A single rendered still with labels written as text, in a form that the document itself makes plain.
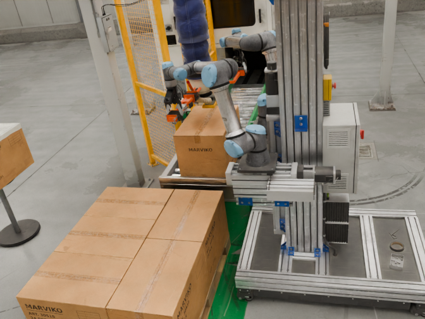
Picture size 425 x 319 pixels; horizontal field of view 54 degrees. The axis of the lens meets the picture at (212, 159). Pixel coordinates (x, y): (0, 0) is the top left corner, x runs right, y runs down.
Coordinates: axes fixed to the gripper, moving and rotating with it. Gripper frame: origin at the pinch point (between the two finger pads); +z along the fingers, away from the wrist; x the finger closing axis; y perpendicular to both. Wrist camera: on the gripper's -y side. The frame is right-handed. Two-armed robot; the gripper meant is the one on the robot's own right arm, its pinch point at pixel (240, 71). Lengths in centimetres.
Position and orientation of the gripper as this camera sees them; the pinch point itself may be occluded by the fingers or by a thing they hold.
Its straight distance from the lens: 354.5
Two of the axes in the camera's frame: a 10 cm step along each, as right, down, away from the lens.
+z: 1.2, 8.7, 4.8
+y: -2.4, 5.0, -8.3
